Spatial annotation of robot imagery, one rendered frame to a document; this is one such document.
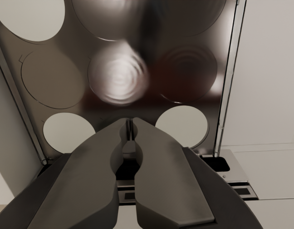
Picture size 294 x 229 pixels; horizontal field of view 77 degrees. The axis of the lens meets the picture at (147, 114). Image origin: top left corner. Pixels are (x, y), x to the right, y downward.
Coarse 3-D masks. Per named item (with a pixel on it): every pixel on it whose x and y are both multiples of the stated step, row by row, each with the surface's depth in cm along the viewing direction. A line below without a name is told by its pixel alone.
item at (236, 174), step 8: (224, 152) 43; (48, 160) 43; (128, 160) 42; (136, 160) 42; (208, 160) 42; (216, 160) 42; (224, 160) 41; (232, 160) 40; (40, 168) 41; (232, 168) 38; (240, 168) 38; (120, 176) 38; (128, 176) 38; (224, 176) 36; (232, 176) 37; (240, 176) 36; (120, 184) 36; (128, 184) 36; (232, 184) 36; (240, 184) 36
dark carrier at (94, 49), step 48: (96, 0) 25; (144, 0) 25; (192, 0) 25; (48, 48) 28; (96, 48) 28; (144, 48) 28; (192, 48) 28; (48, 96) 31; (96, 96) 31; (144, 96) 32; (192, 96) 32; (48, 144) 36
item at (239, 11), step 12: (240, 0) 25; (240, 12) 25; (240, 24) 26; (228, 60) 29; (228, 72) 29; (228, 84) 30; (228, 96) 31; (216, 132) 35; (216, 144) 36; (216, 156) 38
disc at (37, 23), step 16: (0, 0) 25; (16, 0) 25; (32, 0) 25; (48, 0) 25; (0, 16) 26; (16, 16) 26; (32, 16) 26; (48, 16) 26; (16, 32) 27; (32, 32) 27; (48, 32) 27
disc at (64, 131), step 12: (48, 120) 34; (60, 120) 34; (72, 120) 34; (84, 120) 34; (48, 132) 35; (60, 132) 35; (72, 132) 35; (84, 132) 35; (60, 144) 36; (72, 144) 36
